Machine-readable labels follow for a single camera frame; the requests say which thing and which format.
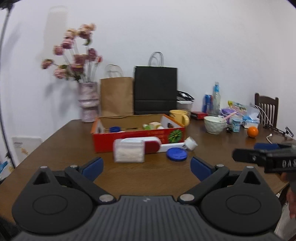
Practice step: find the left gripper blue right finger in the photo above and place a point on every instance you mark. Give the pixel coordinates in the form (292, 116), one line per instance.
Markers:
(200, 168)

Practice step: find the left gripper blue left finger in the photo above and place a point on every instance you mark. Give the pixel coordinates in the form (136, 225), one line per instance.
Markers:
(92, 169)

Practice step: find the blue round lid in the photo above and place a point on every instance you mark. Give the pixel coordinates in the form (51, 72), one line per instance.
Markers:
(176, 154)

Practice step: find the red white lint brush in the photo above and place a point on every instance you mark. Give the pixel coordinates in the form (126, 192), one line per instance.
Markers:
(133, 150)

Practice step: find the person's right hand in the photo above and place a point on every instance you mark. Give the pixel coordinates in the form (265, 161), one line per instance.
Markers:
(290, 197)

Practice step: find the orange fruit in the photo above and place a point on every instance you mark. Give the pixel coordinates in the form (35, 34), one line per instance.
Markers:
(252, 132)

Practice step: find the red cardboard box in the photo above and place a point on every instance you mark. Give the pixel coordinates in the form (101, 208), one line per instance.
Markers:
(132, 127)

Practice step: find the blue gear lid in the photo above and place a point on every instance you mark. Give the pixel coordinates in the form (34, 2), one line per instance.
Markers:
(115, 129)

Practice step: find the white ceramic bowl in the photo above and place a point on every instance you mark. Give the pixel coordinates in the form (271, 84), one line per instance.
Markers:
(214, 124)

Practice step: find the red small box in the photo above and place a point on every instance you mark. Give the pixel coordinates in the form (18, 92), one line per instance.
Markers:
(198, 115)

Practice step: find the dark wooden chair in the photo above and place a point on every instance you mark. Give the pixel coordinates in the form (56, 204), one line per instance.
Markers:
(268, 108)

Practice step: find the yellow mug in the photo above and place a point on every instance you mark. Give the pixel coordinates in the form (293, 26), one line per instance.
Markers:
(181, 116)

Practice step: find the yogurt cup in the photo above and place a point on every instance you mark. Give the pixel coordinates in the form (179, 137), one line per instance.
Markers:
(236, 124)

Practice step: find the cream cube block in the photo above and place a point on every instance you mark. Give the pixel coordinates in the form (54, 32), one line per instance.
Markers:
(154, 125)

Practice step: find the blue soda can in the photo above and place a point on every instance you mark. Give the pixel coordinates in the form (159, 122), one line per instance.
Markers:
(207, 103)

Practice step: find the green spray bottle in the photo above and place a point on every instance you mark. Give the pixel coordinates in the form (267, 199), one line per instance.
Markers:
(146, 127)

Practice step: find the pink marbled vase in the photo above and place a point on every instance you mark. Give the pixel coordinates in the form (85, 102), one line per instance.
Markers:
(88, 98)

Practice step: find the clear plastic bottle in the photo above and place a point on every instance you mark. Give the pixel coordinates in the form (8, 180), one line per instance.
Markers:
(216, 98)

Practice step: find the brown paper bag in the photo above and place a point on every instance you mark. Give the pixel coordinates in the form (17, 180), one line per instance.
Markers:
(116, 93)

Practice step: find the black paper bag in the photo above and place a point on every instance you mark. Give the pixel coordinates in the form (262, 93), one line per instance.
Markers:
(155, 87)

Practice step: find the dried pink flowers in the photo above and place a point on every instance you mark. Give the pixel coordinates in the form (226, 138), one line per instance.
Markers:
(80, 60)

